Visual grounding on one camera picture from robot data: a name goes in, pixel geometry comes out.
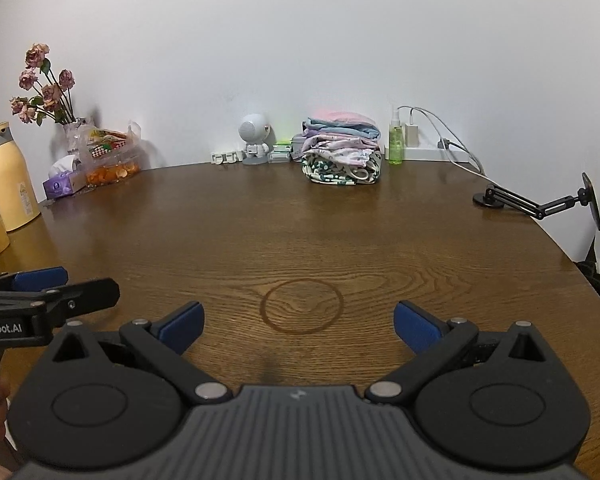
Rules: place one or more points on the small green white box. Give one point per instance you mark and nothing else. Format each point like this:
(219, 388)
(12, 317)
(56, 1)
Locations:
(280, 152)

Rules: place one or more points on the clear plastic snack bag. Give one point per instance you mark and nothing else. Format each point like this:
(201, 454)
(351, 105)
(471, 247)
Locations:
(110, 147)

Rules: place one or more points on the folded purple floral cloth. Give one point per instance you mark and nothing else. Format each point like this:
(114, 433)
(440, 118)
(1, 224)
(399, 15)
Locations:
(335, 147)

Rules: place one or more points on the white robot-shaped speaker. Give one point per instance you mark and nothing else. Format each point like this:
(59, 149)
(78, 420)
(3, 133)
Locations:
(254, 132)

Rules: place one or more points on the white charger plug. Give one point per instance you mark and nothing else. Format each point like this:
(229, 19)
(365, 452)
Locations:
(411, 135)

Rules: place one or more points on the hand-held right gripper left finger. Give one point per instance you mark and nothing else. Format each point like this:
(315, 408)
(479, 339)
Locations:
(182, 327)

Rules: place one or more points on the grey tin box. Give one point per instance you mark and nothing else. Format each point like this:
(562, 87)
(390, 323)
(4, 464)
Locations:
(297, 149)

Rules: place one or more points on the purple tissue box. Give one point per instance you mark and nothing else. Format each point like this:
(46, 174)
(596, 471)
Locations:
(62, 182)

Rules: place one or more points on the orange fruit pile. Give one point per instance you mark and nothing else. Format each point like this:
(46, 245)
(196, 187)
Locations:
(110, 176)

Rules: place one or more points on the clear glass vase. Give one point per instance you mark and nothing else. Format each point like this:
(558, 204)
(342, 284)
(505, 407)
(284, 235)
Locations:
(75, 137)

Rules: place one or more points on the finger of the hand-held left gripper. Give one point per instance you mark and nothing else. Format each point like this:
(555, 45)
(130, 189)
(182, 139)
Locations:
(42, 278)
(90, 297)

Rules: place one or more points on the grey plug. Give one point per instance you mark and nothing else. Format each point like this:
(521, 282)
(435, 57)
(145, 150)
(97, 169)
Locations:
(446, 144)

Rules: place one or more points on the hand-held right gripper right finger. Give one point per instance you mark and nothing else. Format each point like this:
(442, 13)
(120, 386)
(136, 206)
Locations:
(417, 327)

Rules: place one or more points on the folded white green-dotted cloth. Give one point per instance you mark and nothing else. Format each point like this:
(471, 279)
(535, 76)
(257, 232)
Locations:
(330, 172)

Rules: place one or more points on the green spray bottle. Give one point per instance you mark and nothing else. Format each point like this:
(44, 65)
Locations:
(395, 142)

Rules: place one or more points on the yellow thermos bottle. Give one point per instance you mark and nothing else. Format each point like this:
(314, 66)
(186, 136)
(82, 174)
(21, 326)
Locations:
(10, 185)

